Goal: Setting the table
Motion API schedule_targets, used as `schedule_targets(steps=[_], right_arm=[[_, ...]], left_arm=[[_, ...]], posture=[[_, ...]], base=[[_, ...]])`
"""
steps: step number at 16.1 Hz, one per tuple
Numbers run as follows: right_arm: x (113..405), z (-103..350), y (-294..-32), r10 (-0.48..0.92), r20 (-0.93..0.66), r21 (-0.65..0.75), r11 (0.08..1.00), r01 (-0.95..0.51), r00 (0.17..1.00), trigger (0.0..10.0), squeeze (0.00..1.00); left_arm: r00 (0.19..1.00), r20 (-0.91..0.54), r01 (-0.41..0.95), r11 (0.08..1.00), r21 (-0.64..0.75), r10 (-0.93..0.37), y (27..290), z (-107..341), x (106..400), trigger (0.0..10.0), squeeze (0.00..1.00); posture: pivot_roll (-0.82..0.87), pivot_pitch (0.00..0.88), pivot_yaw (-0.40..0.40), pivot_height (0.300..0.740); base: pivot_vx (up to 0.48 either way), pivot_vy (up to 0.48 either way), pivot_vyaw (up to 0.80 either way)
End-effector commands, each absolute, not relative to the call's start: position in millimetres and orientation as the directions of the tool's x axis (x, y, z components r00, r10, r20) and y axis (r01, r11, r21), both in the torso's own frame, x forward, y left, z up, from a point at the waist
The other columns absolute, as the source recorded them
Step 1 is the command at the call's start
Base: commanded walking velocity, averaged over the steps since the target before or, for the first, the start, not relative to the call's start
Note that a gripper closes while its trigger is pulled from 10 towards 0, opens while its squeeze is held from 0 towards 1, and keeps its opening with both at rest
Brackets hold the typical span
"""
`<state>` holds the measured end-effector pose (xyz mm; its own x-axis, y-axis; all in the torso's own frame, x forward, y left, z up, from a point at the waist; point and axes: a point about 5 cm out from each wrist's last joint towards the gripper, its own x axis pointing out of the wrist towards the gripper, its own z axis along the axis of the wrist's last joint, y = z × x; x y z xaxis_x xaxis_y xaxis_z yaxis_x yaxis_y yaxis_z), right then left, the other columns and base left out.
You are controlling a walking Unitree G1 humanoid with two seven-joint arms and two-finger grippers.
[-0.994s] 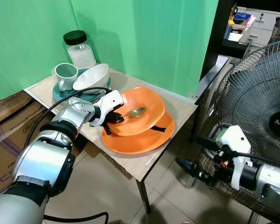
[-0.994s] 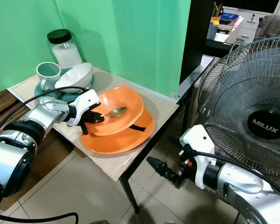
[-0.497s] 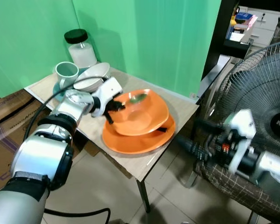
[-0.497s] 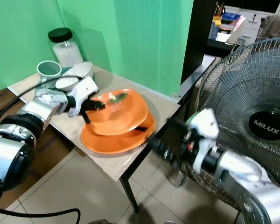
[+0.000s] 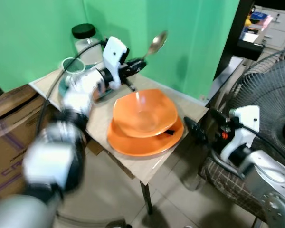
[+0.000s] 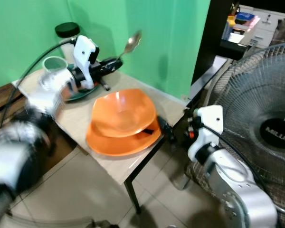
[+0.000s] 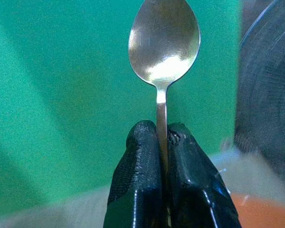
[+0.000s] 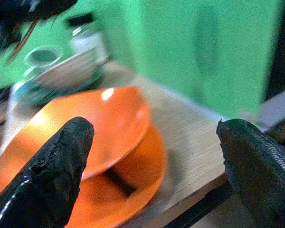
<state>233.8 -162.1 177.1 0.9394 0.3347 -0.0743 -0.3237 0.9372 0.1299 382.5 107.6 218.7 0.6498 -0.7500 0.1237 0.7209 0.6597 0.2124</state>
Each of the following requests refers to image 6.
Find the orange plate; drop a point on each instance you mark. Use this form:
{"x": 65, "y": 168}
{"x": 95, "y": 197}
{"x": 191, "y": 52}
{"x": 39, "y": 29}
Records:
{"x": 121, "y": 146}

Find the green backdrop cloth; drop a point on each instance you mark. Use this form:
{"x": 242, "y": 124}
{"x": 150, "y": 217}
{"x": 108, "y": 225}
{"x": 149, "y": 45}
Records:
{"x": 166, "y": 42}

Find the white drawer cabinet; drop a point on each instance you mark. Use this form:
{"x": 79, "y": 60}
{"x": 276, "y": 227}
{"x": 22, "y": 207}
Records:
{"x": 263, "y": 28}

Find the pale green cup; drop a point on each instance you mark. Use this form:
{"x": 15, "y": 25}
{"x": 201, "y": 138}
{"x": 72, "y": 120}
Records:
{"x": 53, "y": 65}

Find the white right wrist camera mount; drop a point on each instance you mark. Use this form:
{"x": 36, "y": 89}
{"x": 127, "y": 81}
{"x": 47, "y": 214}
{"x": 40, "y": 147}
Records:
{"x": 209, "y": 124}

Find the silver metal spoon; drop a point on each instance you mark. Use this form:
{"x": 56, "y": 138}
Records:
{"x": 132, "y": 42}

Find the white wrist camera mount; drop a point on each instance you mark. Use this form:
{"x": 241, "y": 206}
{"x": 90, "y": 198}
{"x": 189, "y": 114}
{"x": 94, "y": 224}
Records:
{"x": 209, "y": 124}
{"x": 84, "y": 50}

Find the small blue box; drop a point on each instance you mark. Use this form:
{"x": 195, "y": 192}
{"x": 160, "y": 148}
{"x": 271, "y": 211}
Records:
{"x": 244, "y": 17}

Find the wooden table with black legs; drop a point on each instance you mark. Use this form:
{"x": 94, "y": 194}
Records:
{"x": 73, "y": 121}

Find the orange square bowl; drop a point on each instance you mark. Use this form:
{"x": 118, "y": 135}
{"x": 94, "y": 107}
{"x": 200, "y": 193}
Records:
{"x": 123, "y": 111}

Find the black shelf post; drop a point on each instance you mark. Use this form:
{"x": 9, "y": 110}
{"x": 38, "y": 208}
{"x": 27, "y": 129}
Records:
{"x": 211, "y": 33}

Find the clear jar with black lid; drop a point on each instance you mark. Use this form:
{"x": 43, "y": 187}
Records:
{"x": 66, "y": 32}

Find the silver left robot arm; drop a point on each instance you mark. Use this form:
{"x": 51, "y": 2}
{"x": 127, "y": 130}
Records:
{"x": 14, "y": 161}

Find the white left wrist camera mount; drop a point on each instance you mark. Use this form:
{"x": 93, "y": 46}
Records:
{"x": 84, "y": 50}

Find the black standing fan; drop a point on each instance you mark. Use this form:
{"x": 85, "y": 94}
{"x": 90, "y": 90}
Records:
{"x": 247, "y": 85}

